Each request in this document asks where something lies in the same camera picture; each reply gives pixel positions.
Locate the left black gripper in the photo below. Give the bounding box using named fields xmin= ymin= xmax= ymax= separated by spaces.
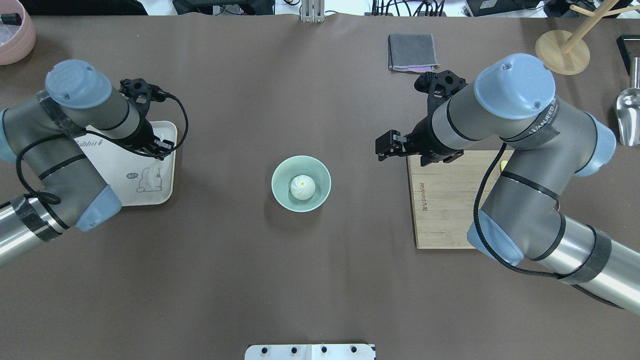
xmin=131 ymin=120 xmax=175 ymax=161

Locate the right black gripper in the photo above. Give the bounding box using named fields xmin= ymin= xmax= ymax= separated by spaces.
xmin=375 ymin=117 xmax=463 ymax=167

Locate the white steamed bun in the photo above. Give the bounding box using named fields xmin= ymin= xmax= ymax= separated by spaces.
xmin=289 ymin=174 xmax=316 ymax=201

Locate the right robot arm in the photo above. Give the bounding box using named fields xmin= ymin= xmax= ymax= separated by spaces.
xmin=375 ymin=53 xmax=640 ymax=313

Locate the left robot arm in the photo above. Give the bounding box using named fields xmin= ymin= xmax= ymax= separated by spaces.
xmin=1 ymin=59 xmax=182 ymax=265

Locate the light green ceramic bowl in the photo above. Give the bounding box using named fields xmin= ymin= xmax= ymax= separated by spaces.
xmin=270 ymin=155 xmax=332 ymax=213

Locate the pink bowl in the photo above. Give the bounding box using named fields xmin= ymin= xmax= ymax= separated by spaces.
xmin=0 ymin=0 xmax=36 ymax=66

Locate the beige rabbit tray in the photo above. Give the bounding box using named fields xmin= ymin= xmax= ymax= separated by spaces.
xmin=75 ymin=134 xmax=176 ymax=207

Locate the bamboo cutting board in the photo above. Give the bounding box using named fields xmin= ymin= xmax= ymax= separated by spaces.
xmin=407 ymin=150 xmax=498 ymax=250

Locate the folded grey cloth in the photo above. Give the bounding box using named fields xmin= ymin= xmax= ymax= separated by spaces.
xmin=387 ymin=33 xmax=441 ymax=73

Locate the wooden mug tree stand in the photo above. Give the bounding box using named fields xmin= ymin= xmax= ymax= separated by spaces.
xmin=535 ymin=0 xmax=640 ymax=76

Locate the metal scoop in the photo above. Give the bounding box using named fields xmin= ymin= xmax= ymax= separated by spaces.
xmin=615 ymin=57 xmax=640 ymax=147

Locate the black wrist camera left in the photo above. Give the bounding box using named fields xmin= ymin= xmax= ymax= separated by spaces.
xmin=119 ymin=78 xmax=167 ymax=103

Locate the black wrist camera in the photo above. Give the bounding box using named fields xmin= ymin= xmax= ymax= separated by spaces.
xmin=413 ymin=70 xmax=467 ymax=116
xmin=119 ymin=78 xmax=167 ymax=103

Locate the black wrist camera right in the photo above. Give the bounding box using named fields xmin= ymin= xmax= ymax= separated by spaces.
xmin=413 ymin=70 xmax=467 ymax=116

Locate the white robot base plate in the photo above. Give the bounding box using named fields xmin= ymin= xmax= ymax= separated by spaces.
xmin=244 ymin=343 xmax=377 ymax=360

